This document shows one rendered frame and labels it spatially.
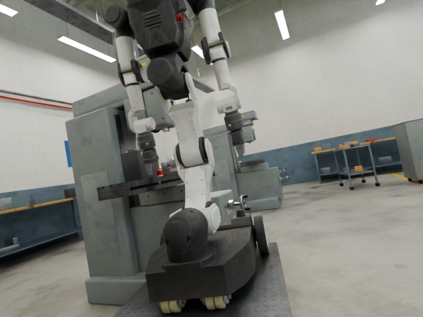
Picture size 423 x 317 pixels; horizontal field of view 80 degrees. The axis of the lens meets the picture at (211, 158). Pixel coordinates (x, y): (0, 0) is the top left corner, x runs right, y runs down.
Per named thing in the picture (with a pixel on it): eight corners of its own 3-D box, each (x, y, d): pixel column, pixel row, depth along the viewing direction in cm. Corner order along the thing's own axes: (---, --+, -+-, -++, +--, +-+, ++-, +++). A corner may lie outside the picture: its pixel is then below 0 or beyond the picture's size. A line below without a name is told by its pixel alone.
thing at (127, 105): (163, 127, 222) (158, 99, 223) (145, 125, 199) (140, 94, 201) (146, 133, 229) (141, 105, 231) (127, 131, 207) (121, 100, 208)
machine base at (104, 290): (246, 270, 214) (241, 247, 215) (220, 312, 159) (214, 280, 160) (136, 272, 261) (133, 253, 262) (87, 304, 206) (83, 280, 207)
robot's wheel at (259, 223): (270, 258, 127) (262, 219, 128) (260, 260, 128) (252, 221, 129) (268, 245, 146) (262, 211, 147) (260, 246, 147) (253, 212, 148)
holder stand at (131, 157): (157, 177, 177) (152, 149, 178) (141, 179, 156) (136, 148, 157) (141, 180, 180) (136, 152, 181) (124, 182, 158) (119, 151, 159)
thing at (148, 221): (247, 263, 198) (233, 188, 201) (235, 283, 169) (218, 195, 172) (163, 265, 230) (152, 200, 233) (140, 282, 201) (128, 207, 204)
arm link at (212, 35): (229, 48, 113) (218, 4, 116) (202, 57, 115) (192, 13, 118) (231, 60, 125) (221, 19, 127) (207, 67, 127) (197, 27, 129)
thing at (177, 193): (214, 191, 210) (211, 177, 210) (195, 198, 178) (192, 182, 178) (164, 199, 229) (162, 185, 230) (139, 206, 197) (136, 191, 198)
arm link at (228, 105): (242, 118, 119) (236, 95, 117) (220, 124, 121) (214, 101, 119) (243, 117, 130) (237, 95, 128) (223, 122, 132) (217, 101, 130)
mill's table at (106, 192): (215, 175, 252) (213, 167, 252) (129, 195, 138) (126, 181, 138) (194, 178, 261) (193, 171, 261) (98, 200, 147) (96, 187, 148)
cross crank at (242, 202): (252, 209, 185) (249, 192, 186) (248, 212, 174) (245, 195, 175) (232, 211, 192) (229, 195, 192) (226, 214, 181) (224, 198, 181)
